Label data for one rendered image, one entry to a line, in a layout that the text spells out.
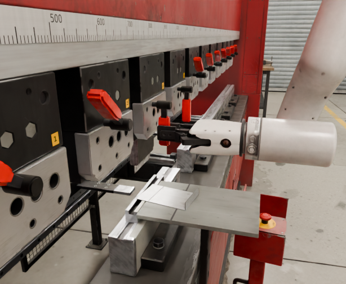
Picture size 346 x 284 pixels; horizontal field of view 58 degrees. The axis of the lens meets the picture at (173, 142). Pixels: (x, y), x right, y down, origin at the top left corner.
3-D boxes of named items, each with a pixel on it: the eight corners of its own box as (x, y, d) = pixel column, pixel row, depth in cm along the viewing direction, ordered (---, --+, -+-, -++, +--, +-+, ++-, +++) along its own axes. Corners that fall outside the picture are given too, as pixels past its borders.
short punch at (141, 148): (138, 174, 71) (137, 133, 68) (130, 173, 71) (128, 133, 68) (153, 158, 80) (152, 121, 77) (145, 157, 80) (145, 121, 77)
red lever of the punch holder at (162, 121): (169, 147, 66) (169, 101, 63) (151, 145, 67) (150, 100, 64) (172, 145, 68) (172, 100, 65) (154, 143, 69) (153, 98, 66)
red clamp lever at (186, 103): (190, 123, 84) (191, 87, 81) (176, 121, 85) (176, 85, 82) (192, 121, 86) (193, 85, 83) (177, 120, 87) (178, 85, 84)
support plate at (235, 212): (258, 238, 63) (258, 234, 63) (136, 218, 70) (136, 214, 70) (260, 196, 80) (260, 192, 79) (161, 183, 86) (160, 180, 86)
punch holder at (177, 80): (172, 118, 81) (171, 50, 75) (141, 115, 83) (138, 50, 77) (185, 106, 94) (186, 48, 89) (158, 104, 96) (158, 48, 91)
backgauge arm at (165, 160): (177, 186, 139) (177, 157, 135) (53, 170, 156) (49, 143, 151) (182, 178, 146) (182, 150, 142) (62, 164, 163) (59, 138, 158)
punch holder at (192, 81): (189, 102, 99) (190, 48, 93) (163, 101, 101) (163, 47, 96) (199, 94, 112) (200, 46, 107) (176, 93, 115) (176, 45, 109)
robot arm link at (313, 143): (261, 118, 66) (261, 117, 57) (330, 121, 62) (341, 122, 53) (257, 157, 67) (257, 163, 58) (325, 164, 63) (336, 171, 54)
